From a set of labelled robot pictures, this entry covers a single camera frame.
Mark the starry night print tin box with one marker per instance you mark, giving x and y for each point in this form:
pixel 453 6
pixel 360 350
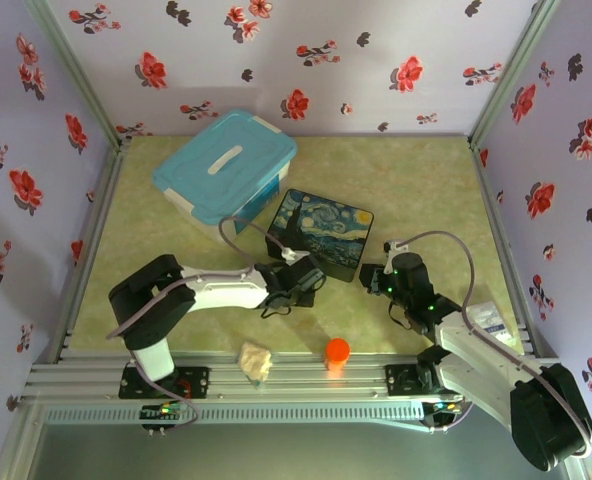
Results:
pixel 321 225

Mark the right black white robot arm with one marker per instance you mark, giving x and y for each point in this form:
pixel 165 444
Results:
pixel 481 350

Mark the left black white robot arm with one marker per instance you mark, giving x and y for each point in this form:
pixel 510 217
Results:
pixel 226 292

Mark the orange plastic bottle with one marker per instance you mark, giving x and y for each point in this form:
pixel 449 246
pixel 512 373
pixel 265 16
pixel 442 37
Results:
pixel 337 352

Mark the white printed packet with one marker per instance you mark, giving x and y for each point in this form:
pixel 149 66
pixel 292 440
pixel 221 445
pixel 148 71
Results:
pixel 488 320

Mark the blue lidded plastic storage box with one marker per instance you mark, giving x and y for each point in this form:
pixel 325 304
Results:
pixel 221 165

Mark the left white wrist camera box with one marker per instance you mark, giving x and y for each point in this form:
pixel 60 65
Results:
pixel 291 255

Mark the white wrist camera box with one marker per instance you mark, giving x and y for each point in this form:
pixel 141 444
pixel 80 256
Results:
pixel 396 246
pixel 291 255

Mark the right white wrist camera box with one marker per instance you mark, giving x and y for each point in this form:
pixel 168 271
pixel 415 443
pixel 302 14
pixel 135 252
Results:
pixel 396 246

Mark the long aluminium frame rail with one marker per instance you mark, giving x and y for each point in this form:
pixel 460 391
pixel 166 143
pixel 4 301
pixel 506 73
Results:
pixel 301 385

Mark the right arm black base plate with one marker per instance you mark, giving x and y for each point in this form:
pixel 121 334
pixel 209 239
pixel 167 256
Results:
pixel 401 382

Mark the aluminium side frame rail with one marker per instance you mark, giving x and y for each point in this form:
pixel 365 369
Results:
pixel 108 185
pixel 491 200

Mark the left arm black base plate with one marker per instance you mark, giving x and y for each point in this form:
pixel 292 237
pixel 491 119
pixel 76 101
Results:
pixel 198 382

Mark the aluminium corner post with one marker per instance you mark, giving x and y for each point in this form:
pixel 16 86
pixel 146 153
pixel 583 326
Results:
pixel 511 75
pixel 78 75

